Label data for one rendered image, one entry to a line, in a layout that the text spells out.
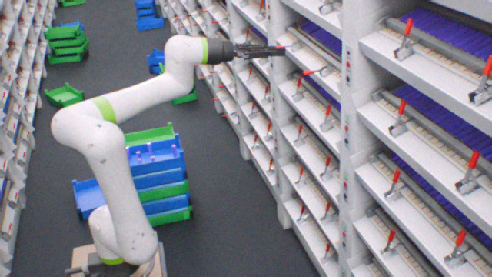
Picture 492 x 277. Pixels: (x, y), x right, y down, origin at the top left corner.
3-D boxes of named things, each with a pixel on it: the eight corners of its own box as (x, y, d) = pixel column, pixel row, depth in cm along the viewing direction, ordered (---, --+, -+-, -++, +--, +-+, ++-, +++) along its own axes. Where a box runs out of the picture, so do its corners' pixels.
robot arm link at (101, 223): (116, 274, 174) (104, 231, 165) (91, 255, 184) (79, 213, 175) (146, 253, 182) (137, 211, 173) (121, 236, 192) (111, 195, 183)
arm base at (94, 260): (66, 290, 178) (61, 278, 175) (70, 261, 191) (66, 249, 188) (141, 275, 181) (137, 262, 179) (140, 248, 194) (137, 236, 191)
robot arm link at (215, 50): (208, 39, 171) (203, 31, 179) (207, 72, 176) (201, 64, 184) (226, 39, 173) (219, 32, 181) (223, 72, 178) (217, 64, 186)
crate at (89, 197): (74, 191, 293) (71, 180, 289) (110, 182, 299) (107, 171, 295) (80, 221, 268) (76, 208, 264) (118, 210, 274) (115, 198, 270)
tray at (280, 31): (345, 108, 153) (336, 82, 148) (278, 48, 205) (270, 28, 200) (403, 76, 154) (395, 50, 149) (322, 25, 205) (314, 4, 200)
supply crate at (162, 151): (123, 178, 242) (120, 163, 238) (121, 157, 259) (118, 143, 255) (185, 165, 247) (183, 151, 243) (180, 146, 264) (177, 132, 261)
